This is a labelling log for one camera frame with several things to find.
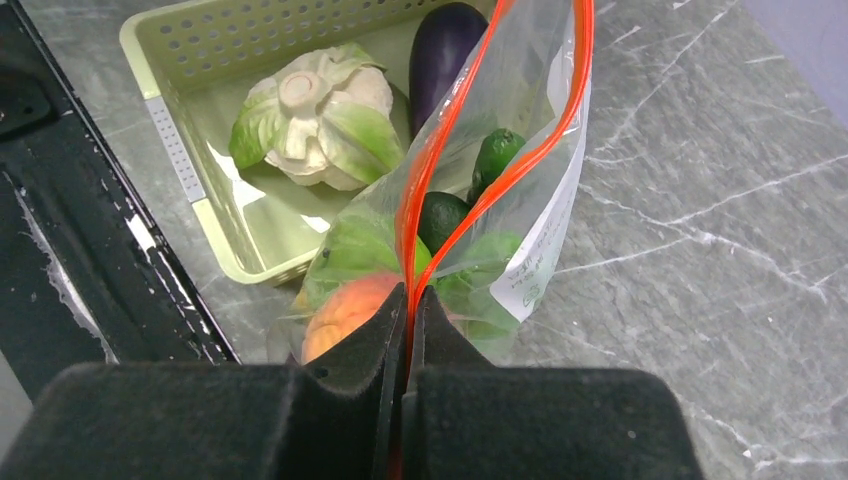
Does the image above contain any dark purple eggplant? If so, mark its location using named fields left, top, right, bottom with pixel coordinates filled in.
left=409, top=2, right=488, bottom=134

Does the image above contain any clear zip bag orange zipper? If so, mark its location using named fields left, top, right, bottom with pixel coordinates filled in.
left=267, top=1, right=595, bottom=364

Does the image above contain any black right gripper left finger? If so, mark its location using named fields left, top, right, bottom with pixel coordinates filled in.
left=301, top=283, right=407, bottom=395

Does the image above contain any dark green avocado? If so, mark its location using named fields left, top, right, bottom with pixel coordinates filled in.
left=417, top=192, right=471, bottom=255

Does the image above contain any light green plastic tray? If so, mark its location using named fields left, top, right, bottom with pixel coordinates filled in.
left=119, top=0, right=498, bottom=287

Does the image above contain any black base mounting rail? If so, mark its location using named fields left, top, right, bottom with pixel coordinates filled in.
left=1, top=1, right=237, bottom=398

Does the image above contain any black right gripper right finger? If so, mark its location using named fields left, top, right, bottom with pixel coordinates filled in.
left=405, top=286, right=493, bottom=391

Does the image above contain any white cauliflower with leaves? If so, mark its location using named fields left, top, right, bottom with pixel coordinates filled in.
left=228, top=42, right=407, bottom=191

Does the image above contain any orange red peach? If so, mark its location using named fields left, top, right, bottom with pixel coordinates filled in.
left=300, top=273, right=401, bottom=364

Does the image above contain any green cucumber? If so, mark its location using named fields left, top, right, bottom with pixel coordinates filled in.
left=466, top=128, right=526, bottom=205

